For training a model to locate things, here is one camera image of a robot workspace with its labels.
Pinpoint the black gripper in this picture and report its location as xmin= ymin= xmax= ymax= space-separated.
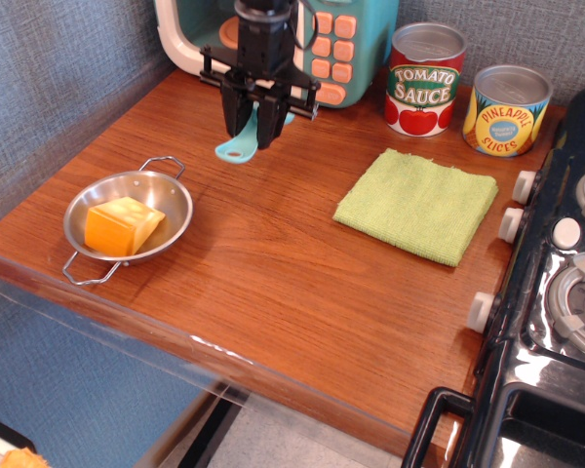
xmin=200 ymin=7 xmax=320 ymax=149

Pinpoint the teal dish brush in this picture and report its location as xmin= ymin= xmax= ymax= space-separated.
xmin=214 ymin=100 xmax=296 ymax=165

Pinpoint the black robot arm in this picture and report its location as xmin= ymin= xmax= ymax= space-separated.
xmin=200 ymin=1 xmax=320 ymax=149

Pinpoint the toy microwave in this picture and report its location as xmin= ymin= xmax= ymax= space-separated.
xmin=154 ymin=0 xmax=399 ymax=108

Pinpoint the tomato sauce can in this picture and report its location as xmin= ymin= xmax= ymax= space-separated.
xmin=384 ymin=22 xmax=467 ymax=137

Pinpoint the orange cheese block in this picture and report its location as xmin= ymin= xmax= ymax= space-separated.
xmin=84 ymin=197 xmax=166 ymax=257

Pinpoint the green folded cloth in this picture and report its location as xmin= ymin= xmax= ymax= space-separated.
xmin=332 ymin=149 xmax=498 ymax=267

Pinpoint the pineapple slices can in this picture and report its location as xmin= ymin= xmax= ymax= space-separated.
xmin=462 ymin=64 xmax=553 ymax=158

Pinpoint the white stove knob middle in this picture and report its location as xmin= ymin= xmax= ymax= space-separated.
xmin=498 ymin=208 xmax=524 ymax=244

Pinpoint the white stove knob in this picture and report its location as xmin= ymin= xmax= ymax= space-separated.
xmin=512 ymin=171 xmax=537 ymax=205
xmin=466 ymin=292 xmax=495 ymax=333
xmin=498 ymin=208 xmax=524 ymax=244

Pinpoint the white stove knob top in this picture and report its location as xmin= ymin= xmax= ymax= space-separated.
xmin=512 ymin=171 xmax=537 ymax=205

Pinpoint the white stove knob bottom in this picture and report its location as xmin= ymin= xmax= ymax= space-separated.
xmin=466 ymin=292 xmax=495 ymax=333

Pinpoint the black toy stove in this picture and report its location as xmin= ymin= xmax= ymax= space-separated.
xmin=403 ymin=89 xmax=585 ymax=467

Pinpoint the orange object bottom left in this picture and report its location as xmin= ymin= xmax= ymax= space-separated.
xmin=0 ymin=448 xmax=50 ymax=468

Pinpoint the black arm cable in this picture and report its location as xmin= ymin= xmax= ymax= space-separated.
xmin=290 ymin=0 xmax=321 ymax=53

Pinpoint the steel pan with handles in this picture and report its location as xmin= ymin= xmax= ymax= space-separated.
xmin=62 ymin=156 xmax=194 ymax=286

